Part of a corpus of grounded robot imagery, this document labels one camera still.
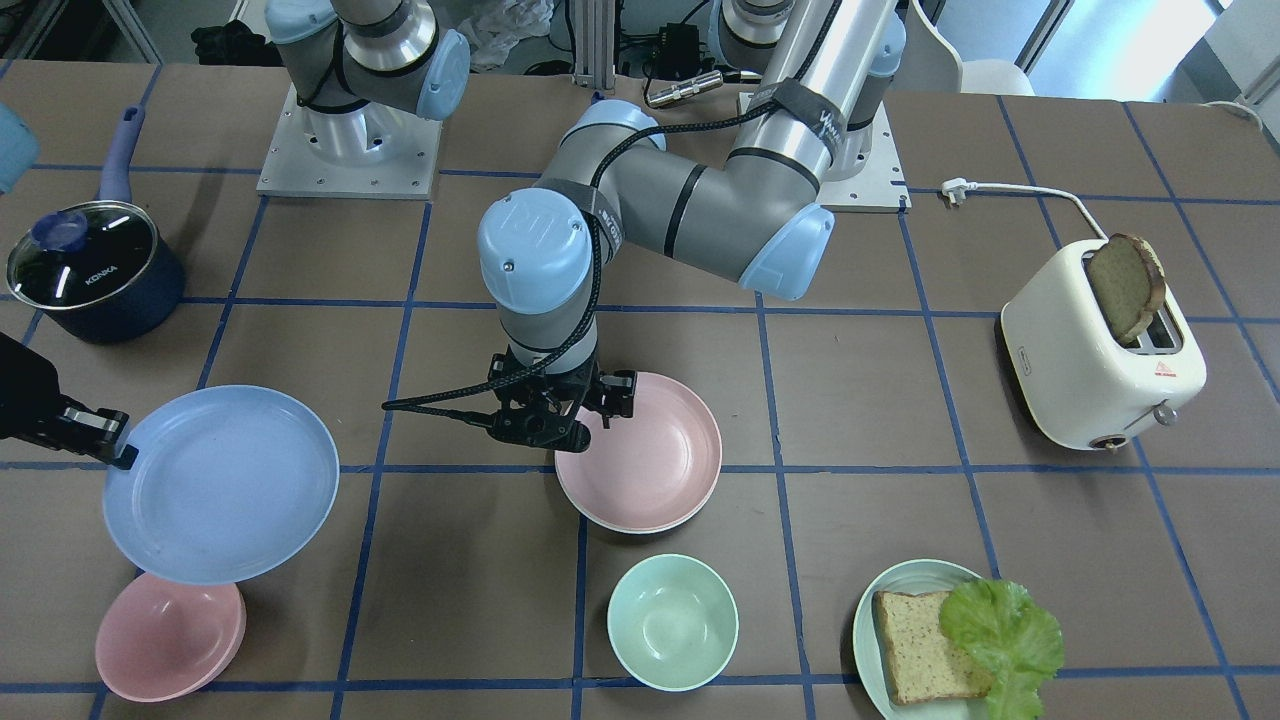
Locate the green lettuce leaf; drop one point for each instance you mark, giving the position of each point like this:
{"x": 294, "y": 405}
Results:
{"x": 999, "y": 626}

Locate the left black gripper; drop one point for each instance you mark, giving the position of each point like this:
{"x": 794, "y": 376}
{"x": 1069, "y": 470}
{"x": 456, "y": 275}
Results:
{"x": 617, "y": 390}

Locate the light green plate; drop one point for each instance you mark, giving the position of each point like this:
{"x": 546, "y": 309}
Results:
{"x": 918, "y": 576}

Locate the pink bowl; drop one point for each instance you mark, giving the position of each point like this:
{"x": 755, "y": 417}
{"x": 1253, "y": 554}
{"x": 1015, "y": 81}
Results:
{"x": 160, "y": 640}

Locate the bread slice on plate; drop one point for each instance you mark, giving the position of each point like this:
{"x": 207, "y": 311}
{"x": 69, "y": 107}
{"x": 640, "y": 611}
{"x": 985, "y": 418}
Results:
{"x": 923, "y": 664}

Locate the cream plate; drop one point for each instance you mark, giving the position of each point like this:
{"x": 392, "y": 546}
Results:
{"x": 639, "y": 514}

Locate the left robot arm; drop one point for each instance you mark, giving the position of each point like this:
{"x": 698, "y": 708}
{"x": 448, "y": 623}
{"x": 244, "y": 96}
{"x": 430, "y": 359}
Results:
{"x": 757, "y": 221}

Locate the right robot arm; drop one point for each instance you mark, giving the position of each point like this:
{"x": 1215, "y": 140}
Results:
{"x": 366, "y": 75}

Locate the blue plate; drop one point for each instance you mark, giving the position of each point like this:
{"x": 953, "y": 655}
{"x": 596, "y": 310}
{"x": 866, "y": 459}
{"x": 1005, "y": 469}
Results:
{"x": 228, "y": 482}

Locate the green bowl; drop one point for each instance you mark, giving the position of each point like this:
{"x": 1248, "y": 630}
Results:
{"x": 673, "y": 622}

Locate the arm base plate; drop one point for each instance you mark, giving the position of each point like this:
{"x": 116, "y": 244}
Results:
{"x": 371, "y": 153}
{"x": 870, "y": 180}

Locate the pink plate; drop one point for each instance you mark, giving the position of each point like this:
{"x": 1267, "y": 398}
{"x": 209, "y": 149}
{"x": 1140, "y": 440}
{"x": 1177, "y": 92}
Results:
{"x": 671, "y": 446}

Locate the cream toaster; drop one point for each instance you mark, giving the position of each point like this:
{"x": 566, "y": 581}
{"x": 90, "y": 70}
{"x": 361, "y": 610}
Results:
{"x": 1082, "y": 389}

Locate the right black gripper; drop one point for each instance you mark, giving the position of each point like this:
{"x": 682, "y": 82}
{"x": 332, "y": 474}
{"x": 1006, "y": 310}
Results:
{"x": 25, "y": 392}

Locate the glass pot lid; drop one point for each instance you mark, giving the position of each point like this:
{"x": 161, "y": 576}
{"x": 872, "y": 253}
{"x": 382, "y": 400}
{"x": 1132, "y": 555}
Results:
{"x": 77, "y": 256}

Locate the bread slice in toaster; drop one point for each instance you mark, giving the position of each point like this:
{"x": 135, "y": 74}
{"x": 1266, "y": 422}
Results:
{"x": 1129, "y": 284}

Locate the aluminium frame post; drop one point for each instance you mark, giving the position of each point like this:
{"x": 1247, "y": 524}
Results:
{"x": 593, "y": 31}

